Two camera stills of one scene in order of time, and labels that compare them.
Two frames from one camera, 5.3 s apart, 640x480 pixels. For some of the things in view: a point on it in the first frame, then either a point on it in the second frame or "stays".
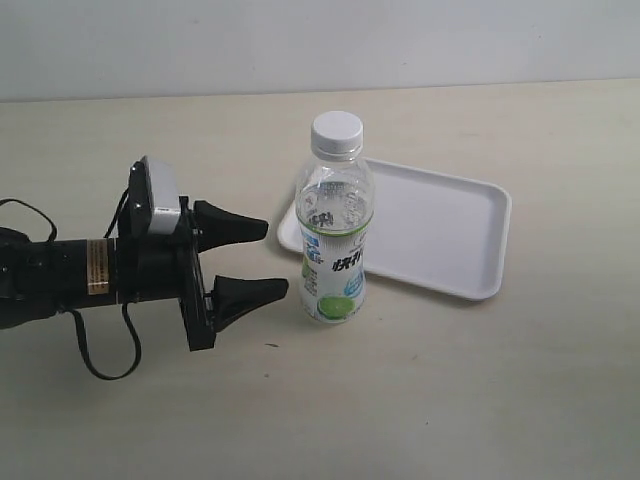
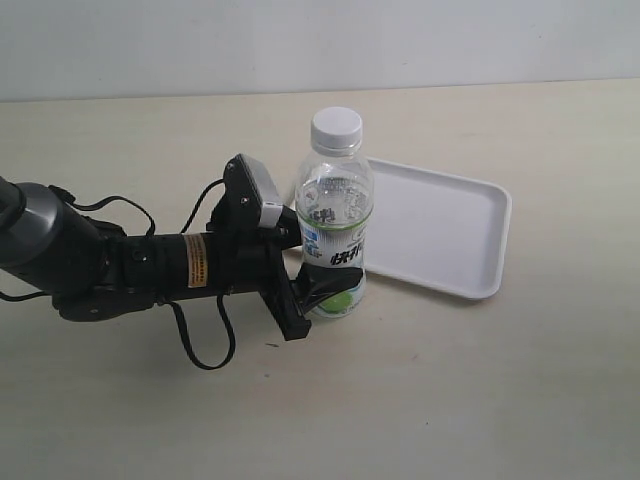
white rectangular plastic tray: (432, 229) stays
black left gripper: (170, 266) -> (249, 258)
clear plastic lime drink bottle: (334, 216) stays
